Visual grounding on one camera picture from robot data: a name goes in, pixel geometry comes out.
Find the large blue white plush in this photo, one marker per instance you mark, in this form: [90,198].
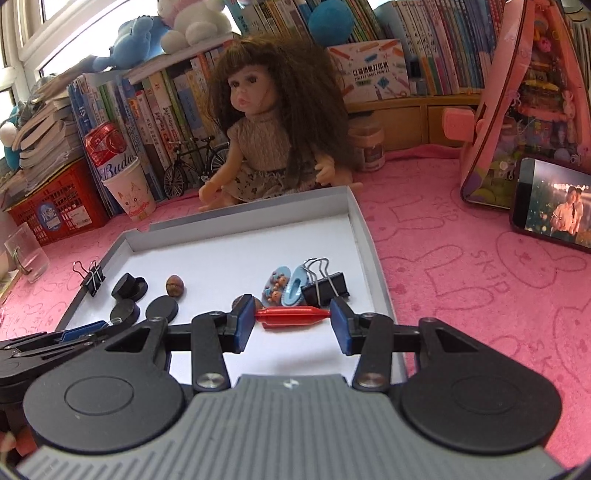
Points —
[330,21]

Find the large black binder clip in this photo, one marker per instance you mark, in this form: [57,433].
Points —
[325,284]

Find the small lidded jar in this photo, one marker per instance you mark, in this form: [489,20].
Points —
[367,150]

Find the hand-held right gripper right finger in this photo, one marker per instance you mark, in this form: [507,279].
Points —
[341,325]

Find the red beer can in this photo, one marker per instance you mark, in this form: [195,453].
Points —
[108,147]

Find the clear glass cup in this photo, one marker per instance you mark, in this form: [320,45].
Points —
[27,258]

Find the brown-haired doll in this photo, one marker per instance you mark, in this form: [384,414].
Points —
[258,138]

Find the wooden drawer organizer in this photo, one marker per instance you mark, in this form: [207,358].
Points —
[406,120]

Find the blue shark plush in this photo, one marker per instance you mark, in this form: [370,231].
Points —
[134,41]

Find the pink rabbit print tablecloth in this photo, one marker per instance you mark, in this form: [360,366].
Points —
[461,286]

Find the pink house-shaped toy bag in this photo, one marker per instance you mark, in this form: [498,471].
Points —
[508,115]

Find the miniature black bicycle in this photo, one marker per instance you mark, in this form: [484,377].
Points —
[204,171]

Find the grey cardboard box tray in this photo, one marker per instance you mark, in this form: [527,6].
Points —
[221,249]

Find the blue hair clip brown bears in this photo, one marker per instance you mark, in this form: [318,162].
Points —
[276,284]

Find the white carton pencil print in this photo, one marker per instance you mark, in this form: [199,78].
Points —
[369,69]

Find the black smartphone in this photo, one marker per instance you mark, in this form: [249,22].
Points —
[549,203]

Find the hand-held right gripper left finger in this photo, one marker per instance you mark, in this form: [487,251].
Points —
[243,325]

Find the small black binder clip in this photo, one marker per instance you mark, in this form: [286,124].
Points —
[93,277]

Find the stack of lying books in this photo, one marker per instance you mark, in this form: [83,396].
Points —
[41,134]

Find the row of upright books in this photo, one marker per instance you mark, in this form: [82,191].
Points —
[157,101]

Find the small blue plush toy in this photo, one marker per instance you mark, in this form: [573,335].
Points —
[9,138]

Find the white paper cup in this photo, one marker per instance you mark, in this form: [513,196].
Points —
[134,194]

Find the white pink rabbit plush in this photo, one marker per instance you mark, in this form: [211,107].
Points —
[194,23]

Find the red plastic basket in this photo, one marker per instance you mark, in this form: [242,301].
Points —
[55,203]

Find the pile of paper sheets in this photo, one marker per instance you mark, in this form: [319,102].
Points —
[7,286]

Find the brown nut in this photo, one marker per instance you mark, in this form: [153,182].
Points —
[257,303]
[175,284]

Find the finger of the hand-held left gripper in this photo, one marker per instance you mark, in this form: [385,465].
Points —
[46,357]
[83,330]

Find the red plastic clip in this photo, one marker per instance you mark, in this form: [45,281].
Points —
[293,316]

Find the light blue hair clip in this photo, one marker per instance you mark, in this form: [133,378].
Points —
[295,286]

